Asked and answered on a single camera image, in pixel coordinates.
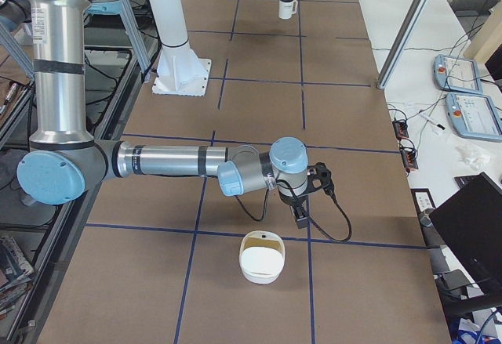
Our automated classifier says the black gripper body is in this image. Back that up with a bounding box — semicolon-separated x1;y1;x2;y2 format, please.
277;162;333;213

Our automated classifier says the white mug with handle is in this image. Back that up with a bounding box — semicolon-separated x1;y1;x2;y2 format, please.
278;0;298;20

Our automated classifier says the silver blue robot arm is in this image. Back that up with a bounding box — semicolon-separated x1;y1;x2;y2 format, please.
16;0;334;228

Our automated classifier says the white oval bowl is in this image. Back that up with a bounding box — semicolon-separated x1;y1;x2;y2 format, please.
239;230;286;284

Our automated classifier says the lower orange black electronics box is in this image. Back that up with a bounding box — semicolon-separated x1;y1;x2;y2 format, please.
399;146;419;172

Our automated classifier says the orange black electronics box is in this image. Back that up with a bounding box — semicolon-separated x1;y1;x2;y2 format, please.
399;146;419;172
392;119;409;140

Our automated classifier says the upper orange black electronics box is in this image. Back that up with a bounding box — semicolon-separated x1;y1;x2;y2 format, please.
392;119;409;140

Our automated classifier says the crumpled white tissue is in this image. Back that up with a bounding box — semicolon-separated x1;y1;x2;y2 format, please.
455;145;491;170

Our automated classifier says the black monitor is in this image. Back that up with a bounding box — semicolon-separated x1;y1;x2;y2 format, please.
430;172;501;293

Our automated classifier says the upper teach pendant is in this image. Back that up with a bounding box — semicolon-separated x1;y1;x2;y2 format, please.
433;55;483;94

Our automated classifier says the teach pendant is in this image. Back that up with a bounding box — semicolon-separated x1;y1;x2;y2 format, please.
446;92;501;143
433;55;483;94

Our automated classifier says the lower teach pendant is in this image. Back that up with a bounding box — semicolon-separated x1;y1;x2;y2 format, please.
446;92;501;143

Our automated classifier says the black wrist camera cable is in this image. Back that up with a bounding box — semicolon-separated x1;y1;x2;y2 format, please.
232;179;352;242

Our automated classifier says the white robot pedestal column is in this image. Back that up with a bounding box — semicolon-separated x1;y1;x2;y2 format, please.
149;0;212;96

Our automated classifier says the aluminium frame post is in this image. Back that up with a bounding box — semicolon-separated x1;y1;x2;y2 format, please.
376;0;428;89

